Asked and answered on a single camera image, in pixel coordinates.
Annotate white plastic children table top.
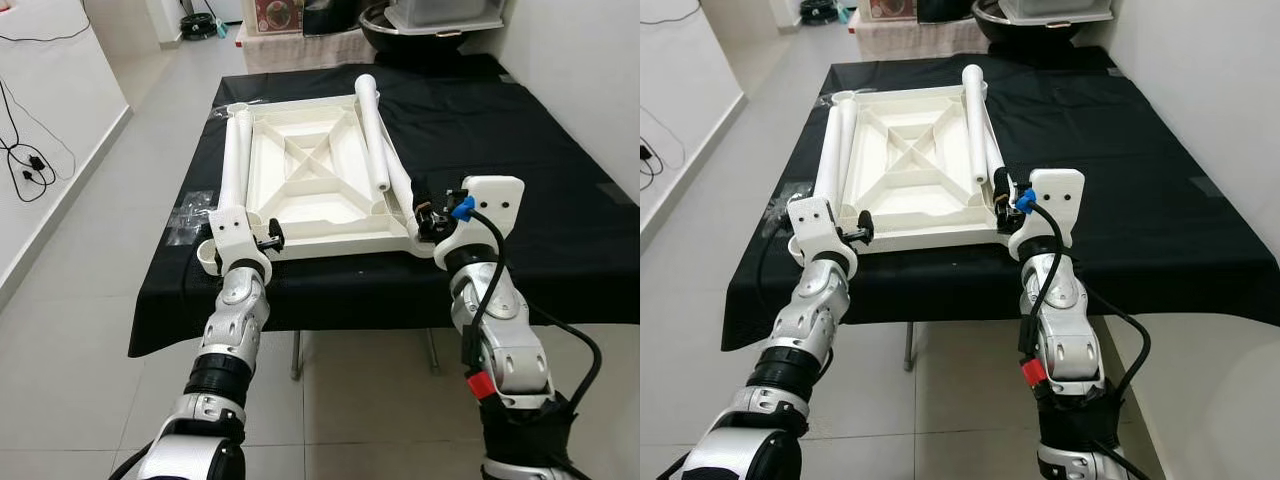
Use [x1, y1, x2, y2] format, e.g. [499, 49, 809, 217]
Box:
[795, 85, 1033, 257]
[197, 93, 441, 273]

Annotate cross-shaped clear tape patch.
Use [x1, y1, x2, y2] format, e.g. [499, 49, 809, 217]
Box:
[762, 180, 803, 219]
[165, 188, 217, 247]

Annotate black tablecloth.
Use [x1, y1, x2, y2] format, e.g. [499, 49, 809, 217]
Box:
[128, 52, 640, 359]
[720, 45, 1280, 353]

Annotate beige cloth covered bench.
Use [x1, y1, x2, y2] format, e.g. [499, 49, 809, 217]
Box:
[850, 10, 989, 63]
[235, 25, 379, 74]

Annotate black bag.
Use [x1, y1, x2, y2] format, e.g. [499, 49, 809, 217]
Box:
[303, 0, 363, 37]
[915, 0, 977, 25]

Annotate clear plastic storage box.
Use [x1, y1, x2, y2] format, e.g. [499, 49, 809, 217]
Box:
[1000, 0, 1114, 25]
[385, 0, 506, 33]

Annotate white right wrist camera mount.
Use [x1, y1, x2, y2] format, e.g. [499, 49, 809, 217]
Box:
[1006, 168, 1087, 264]
[433, 175, 527, 272]

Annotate black looped wall cable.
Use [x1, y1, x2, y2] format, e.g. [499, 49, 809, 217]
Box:
[640, 105, 678, 193]
[0, 78, 77, 204]

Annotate thin black wall cable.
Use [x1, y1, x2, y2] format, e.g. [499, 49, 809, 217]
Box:
[0, 20, 93, 44]
[640, 0, 703, 27]

